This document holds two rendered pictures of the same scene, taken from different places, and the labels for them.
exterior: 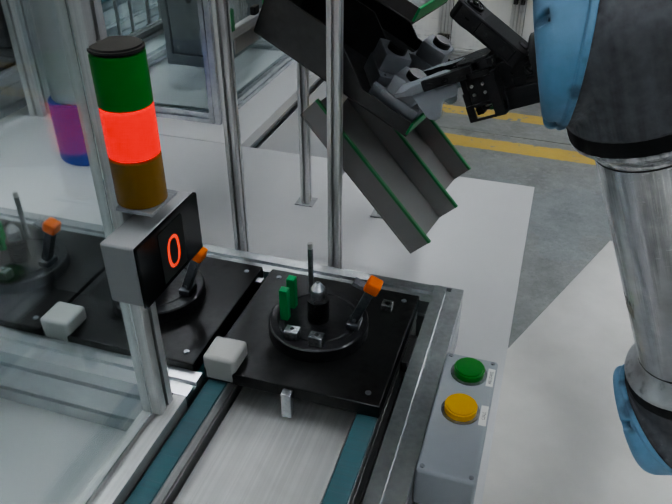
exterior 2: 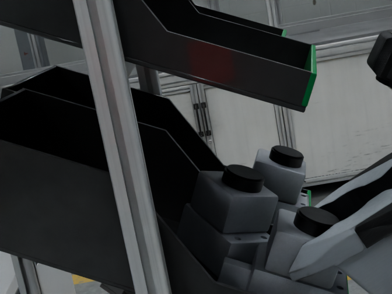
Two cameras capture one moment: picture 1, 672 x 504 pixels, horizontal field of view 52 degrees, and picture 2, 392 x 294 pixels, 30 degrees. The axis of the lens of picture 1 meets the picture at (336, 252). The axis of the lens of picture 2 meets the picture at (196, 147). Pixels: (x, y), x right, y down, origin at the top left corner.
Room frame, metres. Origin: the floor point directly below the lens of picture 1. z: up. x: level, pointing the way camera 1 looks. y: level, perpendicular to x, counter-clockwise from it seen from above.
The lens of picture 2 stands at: (0.55, 0.08, 1.44)
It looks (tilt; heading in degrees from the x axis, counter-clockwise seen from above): 13 degrees down; 344
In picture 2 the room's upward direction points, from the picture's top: 10 degrees counter-clockwise
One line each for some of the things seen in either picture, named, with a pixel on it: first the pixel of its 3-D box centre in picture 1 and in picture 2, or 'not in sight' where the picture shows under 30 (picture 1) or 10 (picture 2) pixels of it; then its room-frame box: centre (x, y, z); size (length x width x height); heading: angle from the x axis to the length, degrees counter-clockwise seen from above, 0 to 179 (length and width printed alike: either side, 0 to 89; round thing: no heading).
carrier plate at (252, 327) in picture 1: (318, 333); not in sight; (0.75, 0.02, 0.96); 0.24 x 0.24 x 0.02; 72
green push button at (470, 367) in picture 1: (469, 372); not in sight; (0.67, -0.18, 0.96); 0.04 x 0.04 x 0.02
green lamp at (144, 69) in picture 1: (121, 77); not in sight; (0.61, 0.19, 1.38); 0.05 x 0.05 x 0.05
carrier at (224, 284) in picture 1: (154, 272); not in sight; (0.83, 0.27, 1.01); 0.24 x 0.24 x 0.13; 72
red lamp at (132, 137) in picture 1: (130, 128); not in sight; (0.61, 0.19, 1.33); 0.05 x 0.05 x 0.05
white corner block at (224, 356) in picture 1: (225, 359); not in sight; (0.69, 0.15, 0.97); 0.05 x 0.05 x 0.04; 72
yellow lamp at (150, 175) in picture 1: (138, 176); not in sight; (0.61, 0.19, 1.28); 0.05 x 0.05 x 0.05
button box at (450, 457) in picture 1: (458, 426); not in sight; (0.61, -0.15, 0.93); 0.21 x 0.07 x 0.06; 162
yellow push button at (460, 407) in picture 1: (460, 409); not in sight; (0.61, -0.15, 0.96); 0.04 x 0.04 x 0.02
